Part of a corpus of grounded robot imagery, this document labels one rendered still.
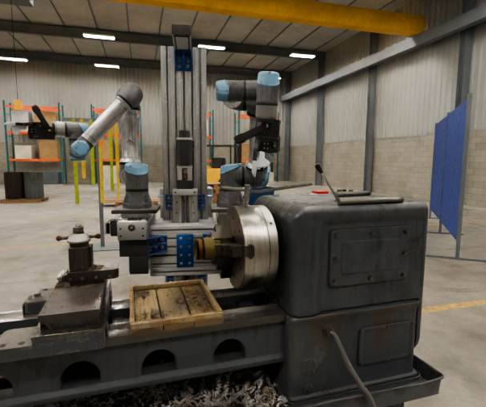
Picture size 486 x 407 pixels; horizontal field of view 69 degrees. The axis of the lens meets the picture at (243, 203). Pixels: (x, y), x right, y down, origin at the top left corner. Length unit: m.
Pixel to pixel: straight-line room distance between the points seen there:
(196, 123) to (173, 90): 0.21
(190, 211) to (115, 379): 1.00
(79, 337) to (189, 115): 1.32
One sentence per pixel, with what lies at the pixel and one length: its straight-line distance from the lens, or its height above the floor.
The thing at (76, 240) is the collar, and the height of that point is 1.13.
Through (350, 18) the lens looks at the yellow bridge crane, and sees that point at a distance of 13.92.
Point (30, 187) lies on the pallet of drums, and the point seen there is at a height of 0.49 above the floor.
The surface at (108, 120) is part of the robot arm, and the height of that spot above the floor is 1.60.
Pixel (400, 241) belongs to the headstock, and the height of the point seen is 1.11.
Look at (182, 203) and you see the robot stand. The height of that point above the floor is 1.17.
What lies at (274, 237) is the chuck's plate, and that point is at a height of 1.14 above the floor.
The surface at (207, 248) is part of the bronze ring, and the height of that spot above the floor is 1.09.
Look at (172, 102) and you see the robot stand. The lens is 2.09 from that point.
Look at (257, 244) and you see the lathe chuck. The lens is 1.24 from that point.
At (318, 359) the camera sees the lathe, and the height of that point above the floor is 0.69.
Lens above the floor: 1.41
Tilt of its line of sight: 7 degrees down
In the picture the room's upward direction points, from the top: straight up
